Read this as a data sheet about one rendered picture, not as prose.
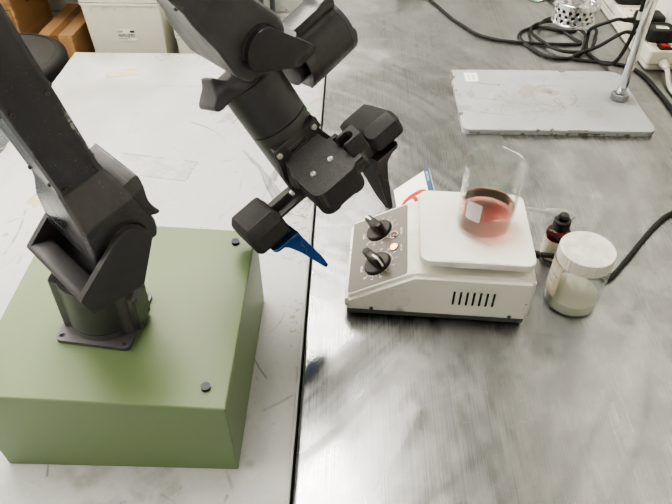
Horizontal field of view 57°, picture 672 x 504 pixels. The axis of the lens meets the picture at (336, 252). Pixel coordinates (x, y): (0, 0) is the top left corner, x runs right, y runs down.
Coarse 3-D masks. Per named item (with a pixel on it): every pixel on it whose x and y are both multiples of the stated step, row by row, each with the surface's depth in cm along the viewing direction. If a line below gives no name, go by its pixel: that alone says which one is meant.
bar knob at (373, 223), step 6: (366, 216) 73; (372, 222) 72; (378, 222) 71; (384, 222) 73; (372, 228) 73; (378, 228) 71; (384, 228) 71; (390, 228) 72; (372, 234) 73; (378, 234) 72; (384, 234) 72; (372, 240) 72
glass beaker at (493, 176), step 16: (480, 144) 65; (496, 144) 65; (464, 160) 63; (480, 160) 66; (496, 160) 66; (512, 160) 64; (464, 176) 63; (480, 176) 67; (496, 176) 67; (512, 176) 65; (464, 192) 64; (480, 192) 62; (496, 192) 61; (512, 192) 62; (464, 208) 65; (480, 208) 63; (496, 208) 62; (512, 208) 63; (464, 224) 66; (480, 224) 64; (496, 224) 64; (512, 224) 66
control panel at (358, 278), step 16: (400, 208) 74; (400, 224) 72; (368, 240) 73; (384, 240) 71; (400, 240) 70; (352, 256) 72; (400, 256) 68; (352, 272) 70; (384, 272) 67; (400, 272) 66; (352, 288) 68
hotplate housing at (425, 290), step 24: (408, 216) 72; (408, 240) 69; (408, 264) 66; (384, 288) 66; (408, 288) 66; (432, 288) 66; (456, 288) 65; (480, 288) 65; (504, 288) 65; (528, 288) 64; (360, 312) 70; (384, 312) 69; (408, 312) 69; (432, 312) 68; (456, 312) 68; (480, 312) 67; (504, 312) 67
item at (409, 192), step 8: (424, 176) 83; (408, 184) 84; (416, 184) 83; (424, 184) 82; (400, 192) 85; (408, 192) 83; (416, 192) 82; (400, 200) 83; (408, 200) 82; (416, 200) 81
